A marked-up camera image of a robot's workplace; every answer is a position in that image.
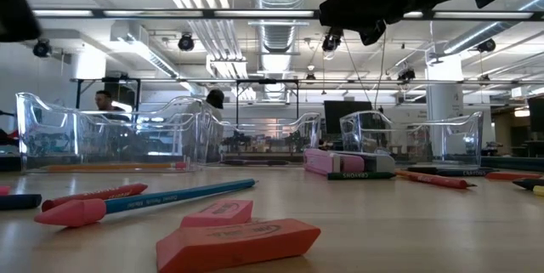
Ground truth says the green crayon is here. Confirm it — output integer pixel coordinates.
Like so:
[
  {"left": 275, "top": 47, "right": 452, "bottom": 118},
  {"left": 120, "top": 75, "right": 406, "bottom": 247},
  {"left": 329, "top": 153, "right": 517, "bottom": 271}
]
[{"left": 326, "top": 171, "right": 397, "bottom": 181}]

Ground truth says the pink marker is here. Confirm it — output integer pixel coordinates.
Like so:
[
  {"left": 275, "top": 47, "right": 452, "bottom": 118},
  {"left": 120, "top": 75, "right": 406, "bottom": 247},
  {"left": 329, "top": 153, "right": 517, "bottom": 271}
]
[{"left": 394, "top": 169, "right": 478, "bottom": 189}]

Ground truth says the black crayon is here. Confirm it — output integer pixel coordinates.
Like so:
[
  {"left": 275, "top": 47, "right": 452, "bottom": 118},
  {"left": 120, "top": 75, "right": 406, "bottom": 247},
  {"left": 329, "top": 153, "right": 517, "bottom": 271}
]
[{"left": 406, "top": 165, "right": 497, "bottom": 178}]

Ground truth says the black pen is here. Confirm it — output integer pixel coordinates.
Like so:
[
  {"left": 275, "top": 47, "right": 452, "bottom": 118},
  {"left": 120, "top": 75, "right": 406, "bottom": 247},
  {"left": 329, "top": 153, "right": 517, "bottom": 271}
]
[{"left": 512, "top": 178, "right": 544, "bottom": 191}]

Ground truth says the small pink wedge eraser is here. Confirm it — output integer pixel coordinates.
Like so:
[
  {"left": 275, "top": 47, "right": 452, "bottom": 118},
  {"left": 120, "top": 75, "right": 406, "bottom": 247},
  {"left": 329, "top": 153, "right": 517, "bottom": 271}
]
[{"left": 180, "top": 199, "right": 255, "bottom": 229}]

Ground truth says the large pink wedge eraser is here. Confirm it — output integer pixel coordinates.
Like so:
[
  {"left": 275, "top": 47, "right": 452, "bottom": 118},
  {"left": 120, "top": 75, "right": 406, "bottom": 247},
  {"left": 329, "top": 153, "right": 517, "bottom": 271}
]
[{"left": 156, "top": 218, "right": 322, "bottom": 273}]

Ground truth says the yellow pencil pink cap eraser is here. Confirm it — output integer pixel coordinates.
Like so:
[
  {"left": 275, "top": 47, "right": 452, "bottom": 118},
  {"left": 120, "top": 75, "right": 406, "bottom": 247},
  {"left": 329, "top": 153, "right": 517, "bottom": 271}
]
[{"left": 45, "top": 161, "right": 188, "bottom": 173}]

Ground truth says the blue pencil pink cap eraser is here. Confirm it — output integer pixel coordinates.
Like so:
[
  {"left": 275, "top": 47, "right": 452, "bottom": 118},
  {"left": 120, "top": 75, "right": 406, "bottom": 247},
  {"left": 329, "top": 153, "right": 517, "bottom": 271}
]
[{"left": 33, "top": 178, "right": 258, "bottom": 228}]

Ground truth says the clear plastic bin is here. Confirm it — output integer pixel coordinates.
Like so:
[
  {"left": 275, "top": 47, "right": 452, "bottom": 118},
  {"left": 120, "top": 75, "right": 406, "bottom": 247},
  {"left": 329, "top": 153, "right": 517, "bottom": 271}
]
[
  {"left": 338, "top": 110, "right": 485, "bottom": 168},
  {"left": 210, "top": 111, "right": 322, "bottom": 167},
  {"left": 15, "top": 92, "right": 213, "bottom": 175},
  {"left": 74, "top": 109, "right": 216, "bottom": 166}
]

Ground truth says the dark blue crayon edge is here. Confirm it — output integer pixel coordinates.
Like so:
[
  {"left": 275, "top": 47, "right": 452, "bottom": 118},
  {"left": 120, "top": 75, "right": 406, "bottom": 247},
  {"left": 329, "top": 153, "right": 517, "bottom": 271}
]
[{"left": 0, "top": 194, "right": 43, "bottom": 212}]

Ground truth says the black monitor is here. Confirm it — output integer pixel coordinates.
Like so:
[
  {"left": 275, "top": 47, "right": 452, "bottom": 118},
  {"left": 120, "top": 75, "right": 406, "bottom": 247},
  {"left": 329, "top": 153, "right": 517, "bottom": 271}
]
[
  {"left": 527, "top": 96, "right": 544, "bottom": 134},
  {"left": 323, "top": 100, "right": 374, "bottom": 134}
]

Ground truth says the white column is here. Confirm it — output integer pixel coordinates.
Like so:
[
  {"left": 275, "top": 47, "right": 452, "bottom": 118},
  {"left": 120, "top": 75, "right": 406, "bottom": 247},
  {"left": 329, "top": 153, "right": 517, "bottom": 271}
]
[{"left": 426, "top": 55, "right": 465, "bottom": 159}]

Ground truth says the overhead light bar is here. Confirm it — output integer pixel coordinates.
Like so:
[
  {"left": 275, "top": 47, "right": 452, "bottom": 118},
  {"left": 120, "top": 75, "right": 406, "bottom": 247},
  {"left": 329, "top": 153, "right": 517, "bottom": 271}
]
[{"left": 31, "top": 8, "right": 544, "bottom": 21}]

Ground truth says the person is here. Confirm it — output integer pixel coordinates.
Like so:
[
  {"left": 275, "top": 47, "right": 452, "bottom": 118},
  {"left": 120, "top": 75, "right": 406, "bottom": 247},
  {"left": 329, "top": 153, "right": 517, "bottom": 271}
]
[
  {"left": 186, "top": 88, "right": 225, "bottom": 163},
  {"left": 93, "top": 89, "right": 132, "bottom": 122}
]

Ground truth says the hanging ceiling cable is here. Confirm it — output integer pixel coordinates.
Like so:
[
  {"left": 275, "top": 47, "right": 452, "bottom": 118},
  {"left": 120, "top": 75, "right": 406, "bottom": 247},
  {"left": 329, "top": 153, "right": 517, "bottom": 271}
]
[{"left": 373, "top": 34, "right": 387, "bottom": 111}]

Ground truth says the silver ceiling duct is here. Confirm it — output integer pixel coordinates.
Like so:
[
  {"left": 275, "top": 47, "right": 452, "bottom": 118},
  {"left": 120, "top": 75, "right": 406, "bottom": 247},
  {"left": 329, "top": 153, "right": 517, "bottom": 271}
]
[{"left": 250, "top": 0, "right": 311, "bottom": 55}]

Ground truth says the black frame stand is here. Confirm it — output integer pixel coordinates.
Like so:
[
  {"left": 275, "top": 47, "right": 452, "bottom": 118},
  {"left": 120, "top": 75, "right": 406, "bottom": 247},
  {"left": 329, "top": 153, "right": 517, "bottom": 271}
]
[
  {"left": 235, "top": 78, "right": 300, "bottom": 126},
  {"left": 75, "top": 77, "right": 142, "bottom": 111}
]

